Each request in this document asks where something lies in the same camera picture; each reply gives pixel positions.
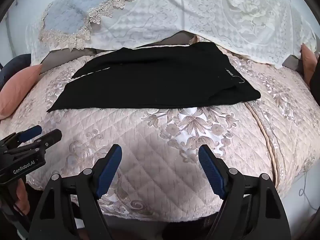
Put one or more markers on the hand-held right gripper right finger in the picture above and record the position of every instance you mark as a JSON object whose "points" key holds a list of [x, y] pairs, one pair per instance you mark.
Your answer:
{"points": [[212, 170]]}

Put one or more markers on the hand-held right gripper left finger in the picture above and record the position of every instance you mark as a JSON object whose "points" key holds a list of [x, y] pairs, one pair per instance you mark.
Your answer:
{"points": [[110, 170]]}

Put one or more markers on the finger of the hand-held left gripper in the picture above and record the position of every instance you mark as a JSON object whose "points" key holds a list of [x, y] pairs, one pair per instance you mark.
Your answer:
{"points": [[51, 136], [32, 131]]}

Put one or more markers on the black pants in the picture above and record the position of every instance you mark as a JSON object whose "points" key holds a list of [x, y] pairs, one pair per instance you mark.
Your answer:
{"points": [[150, 80]]}

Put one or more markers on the person's left hand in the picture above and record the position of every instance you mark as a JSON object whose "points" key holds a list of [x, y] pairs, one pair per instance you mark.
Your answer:
{"points": [[22, 195]]}

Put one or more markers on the pink pillow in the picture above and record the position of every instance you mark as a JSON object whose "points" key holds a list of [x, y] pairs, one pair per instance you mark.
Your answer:
{"points": [[308, 60], [17, 90]]}

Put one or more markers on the pink quilted bedspread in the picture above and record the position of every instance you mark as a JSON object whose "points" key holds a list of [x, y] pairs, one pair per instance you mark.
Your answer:
{"points": [[155, 155]]}

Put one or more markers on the blue-grey quilted lace-trimmed pillow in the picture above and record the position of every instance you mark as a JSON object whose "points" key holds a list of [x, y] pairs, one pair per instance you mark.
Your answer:
{"points": [[67, 12]]}

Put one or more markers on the white lace cover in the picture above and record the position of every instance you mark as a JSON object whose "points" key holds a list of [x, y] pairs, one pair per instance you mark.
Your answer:
{"points": [[200, 12]]}

